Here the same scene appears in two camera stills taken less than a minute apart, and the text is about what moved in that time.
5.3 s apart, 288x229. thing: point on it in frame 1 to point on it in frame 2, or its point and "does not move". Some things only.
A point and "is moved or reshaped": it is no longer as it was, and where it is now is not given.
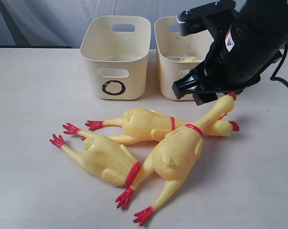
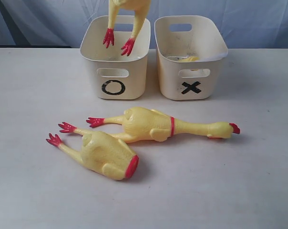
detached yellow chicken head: x=190 y=59 does not move
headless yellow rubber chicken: x=104 y=155 is moved or reshaped
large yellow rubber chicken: x=171 y=159 to x=141 y=7
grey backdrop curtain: x=58 y=23 does not move
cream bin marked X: x=178 y=55 does not move
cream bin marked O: x=121 y=57 does not move
